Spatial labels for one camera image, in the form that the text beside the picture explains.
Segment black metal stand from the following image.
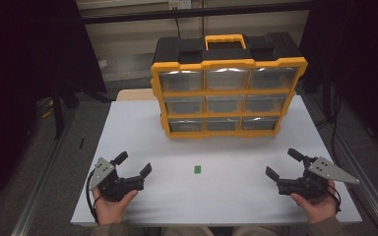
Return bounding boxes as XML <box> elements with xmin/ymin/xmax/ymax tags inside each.
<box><xmin>50</xmin><ymin>78</ymin><xmax>112</xmax><ymax>141</ymax></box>

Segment black horizontal bar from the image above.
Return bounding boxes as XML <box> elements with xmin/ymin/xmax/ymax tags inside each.
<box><xmin>78</xmin><ymin>1</ymin><xmax>313</xmax><ymax>26</ymax></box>

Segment grid of clear drawers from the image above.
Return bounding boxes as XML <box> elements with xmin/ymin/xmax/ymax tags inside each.
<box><xmin>158</xmin><ymin>67</ymin><xmax>299</xmax><ymax>133</ymax></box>

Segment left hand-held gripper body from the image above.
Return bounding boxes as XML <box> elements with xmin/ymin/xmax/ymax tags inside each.
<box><xmin>89</xmin><ymin>156</ymin><xmax>146</xmax><ymax>203</ymax></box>

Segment right hand-held gripper black cable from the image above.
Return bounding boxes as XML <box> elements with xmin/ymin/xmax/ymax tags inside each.
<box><xmin>326</xmin><ymin>183</ymin><xmax>343</xmax><ymax>214</ymax></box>

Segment black curtain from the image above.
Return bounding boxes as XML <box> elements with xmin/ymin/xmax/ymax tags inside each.
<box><xmin>298</xmin><ymin>0</ymin><xmax>378</xmax><ymax>161</ymax></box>
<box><xmin>0</xmin><ymin>0</ymin><xmax>107</xmax><ymax>215</ymax></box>

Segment person's left hand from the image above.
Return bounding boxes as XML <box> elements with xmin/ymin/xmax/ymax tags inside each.
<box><xmin>92</xmin><ymin>188</ymin><xmax>140</xmax><ymax>226</ymax></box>

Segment small clear plastic drawer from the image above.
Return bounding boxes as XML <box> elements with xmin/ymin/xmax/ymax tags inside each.
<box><xmin>168</xmin><ymin>118</ymin><xmax>205</xmax><ymax>133</ymax></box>

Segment aluminium rail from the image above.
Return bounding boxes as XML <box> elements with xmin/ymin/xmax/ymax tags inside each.
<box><xmin>11</xmin><ymin>107</ymin><xmax>77</xmax><ymax>236</ymax></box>
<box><xmin>303</xmin><ymin>94</ymin><xmax>378</xmax><ymax>236</ymax></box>

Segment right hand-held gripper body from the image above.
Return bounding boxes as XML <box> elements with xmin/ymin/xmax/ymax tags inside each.
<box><xmin>276</xmin><ymin>156</ymin><xmax>361</xmax><ymax>201</ymax></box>

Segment person's right leg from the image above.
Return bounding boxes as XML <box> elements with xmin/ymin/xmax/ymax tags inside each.
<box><xmin>234</xmin><ymin>225</ymin><xmax>289</xmax><ymax>236</ymax></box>

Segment yellow and black organizer case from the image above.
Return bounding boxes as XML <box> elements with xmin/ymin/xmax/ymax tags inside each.
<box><xmin>150</xmin><ymin>31</ymin><xmax>309</xmax><ymax>140</ymax></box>

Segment white wall socket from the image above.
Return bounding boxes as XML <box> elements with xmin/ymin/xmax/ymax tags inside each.
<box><xmin>167</xmin><ymin>0</ymin><xmax>192</xmax><ymax>10</ymax></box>

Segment black floor cables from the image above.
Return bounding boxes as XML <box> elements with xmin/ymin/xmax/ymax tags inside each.
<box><xmin>314</xmin><ymin>94</ymin><xmax>343</xmax><ymax>158</ymax></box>

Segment left hand-held gripper black cable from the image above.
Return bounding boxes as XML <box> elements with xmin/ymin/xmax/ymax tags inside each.
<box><xmin>85</xmin><ymin>168</ymin><xmax>101</xmax><ymax>224</ymax></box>

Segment hand-held gripper black cable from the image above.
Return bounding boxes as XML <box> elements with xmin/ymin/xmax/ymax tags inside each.
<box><xmin>85</xmin><ymin>168</ymin><xmax>101</xmax><ymax>224</ymax></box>
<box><xmin>326</xmin><ymin>183</ymin><xmax>343</xmax><ymax>214</ymax></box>

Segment person's right hand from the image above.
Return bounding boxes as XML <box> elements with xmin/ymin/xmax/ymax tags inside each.
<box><xmin>289</xmin><ymin>179</ymin><xmax>339</xmax><ymax>224</ymax></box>

